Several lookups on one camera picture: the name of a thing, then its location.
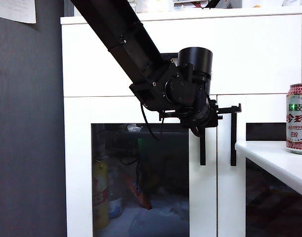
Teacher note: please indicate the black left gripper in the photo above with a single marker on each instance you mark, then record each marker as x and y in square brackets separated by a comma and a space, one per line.
[205, 118]

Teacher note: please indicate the red white beverage can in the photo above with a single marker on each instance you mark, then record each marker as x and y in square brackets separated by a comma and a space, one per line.
[298, 118]

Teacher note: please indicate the white glass-panel cabinet door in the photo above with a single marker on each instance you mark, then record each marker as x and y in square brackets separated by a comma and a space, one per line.
[226, 197]
[77, 172]

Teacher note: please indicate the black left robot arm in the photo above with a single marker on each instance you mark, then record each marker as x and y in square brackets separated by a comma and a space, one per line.
[121, 37]

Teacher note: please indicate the white cabinet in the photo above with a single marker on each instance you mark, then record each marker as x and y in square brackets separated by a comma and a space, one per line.
[239, 14]

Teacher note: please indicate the wide white drawer front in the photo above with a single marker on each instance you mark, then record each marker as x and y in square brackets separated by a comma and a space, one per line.
[239, 61]

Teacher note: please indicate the orange snack packet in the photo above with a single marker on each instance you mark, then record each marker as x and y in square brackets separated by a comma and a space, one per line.
[141, 195]

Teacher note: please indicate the black slanted object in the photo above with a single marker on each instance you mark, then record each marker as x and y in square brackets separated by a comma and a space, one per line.
[212, 3]

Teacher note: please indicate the white teal printed box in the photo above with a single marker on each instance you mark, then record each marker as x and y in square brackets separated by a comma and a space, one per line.
[189, 3]

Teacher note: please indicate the translucent white plastic bag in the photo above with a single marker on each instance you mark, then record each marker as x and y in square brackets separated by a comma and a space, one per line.
[154, 6]

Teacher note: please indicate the clear pump sanitizer bottle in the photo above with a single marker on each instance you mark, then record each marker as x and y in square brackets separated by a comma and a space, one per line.
[115, 205]

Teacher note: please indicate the yellow detergent bottle green cap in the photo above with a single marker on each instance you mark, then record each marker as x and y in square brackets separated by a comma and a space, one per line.
[100, 192]

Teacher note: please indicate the white round tub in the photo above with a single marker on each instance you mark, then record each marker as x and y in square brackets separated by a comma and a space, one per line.
[296, 2]

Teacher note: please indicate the white paper sheet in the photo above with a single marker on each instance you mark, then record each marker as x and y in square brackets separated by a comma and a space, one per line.
[14, 10]

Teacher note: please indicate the white wall socket box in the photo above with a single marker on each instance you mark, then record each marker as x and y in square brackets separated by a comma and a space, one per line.
[132, 5]

